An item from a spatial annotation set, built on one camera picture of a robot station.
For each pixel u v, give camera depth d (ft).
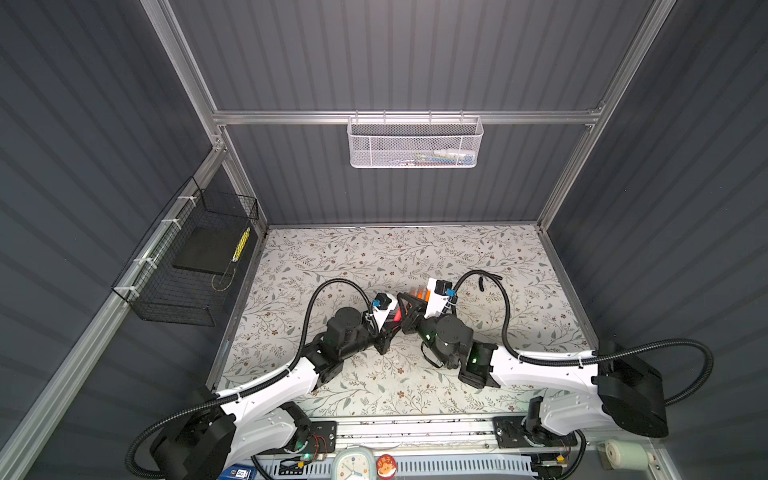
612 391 1.39
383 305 2.18
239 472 2.19
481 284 3.35
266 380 1.63
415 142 4.04
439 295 2.11
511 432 2.41
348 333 2.05
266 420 1.90
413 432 2.48
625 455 2.11
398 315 2.37
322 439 2.37
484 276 3.45
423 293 2.23
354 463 2.24
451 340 1.79
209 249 2.46
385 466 2.28
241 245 2.57
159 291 2.19
